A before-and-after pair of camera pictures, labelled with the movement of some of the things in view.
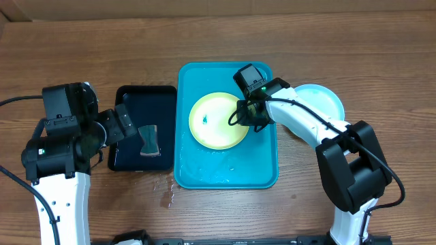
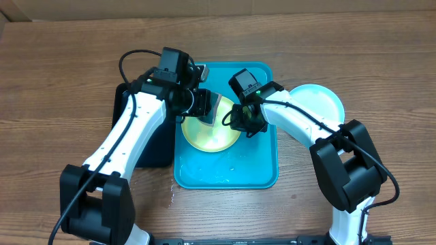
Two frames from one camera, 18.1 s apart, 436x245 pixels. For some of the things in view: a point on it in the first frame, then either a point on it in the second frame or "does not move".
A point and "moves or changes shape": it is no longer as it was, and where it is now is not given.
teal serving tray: x=252 y=163 does not move
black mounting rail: x=372 y=239 does not move
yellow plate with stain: x=209 y=122 moves or changes shape
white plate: x=321 y=100 does not move
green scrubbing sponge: x=150 y=145 moves or changes shape
